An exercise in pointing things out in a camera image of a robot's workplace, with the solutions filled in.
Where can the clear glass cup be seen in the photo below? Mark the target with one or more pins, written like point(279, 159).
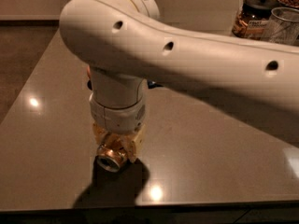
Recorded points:
point(282, 27)

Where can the red apple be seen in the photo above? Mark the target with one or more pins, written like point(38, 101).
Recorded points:
point(88, 72)

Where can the crushed orange soda can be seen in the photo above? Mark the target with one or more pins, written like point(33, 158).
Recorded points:
point(112, 157)

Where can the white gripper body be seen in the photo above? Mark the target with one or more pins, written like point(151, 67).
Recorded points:
point(117, 119)

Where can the blue snack packet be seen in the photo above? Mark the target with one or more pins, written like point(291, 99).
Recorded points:
point(153, 85)

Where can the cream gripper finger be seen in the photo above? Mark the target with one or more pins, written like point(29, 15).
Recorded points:
point(135, 142)
point(99, 133)

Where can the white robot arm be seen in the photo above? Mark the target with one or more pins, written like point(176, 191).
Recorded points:
point(124, 43)

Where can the glass jar with black lid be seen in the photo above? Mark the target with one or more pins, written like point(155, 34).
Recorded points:
point(252, 17)

